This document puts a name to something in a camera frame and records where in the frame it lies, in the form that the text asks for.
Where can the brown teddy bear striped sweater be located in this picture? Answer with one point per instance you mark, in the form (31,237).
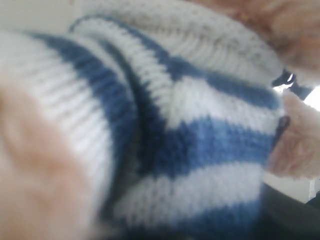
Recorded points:
(148,119)

